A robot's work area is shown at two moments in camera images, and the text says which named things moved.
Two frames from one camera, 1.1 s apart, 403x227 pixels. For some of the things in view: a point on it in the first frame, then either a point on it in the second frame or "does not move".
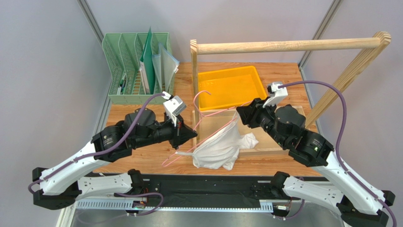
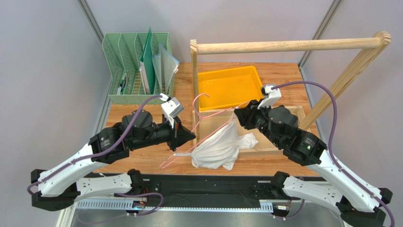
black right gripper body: [252, 111] does not move
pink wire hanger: [166, 162] -> [200, 118]
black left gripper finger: [186, 133] does not move
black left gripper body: [166, 131] does not move
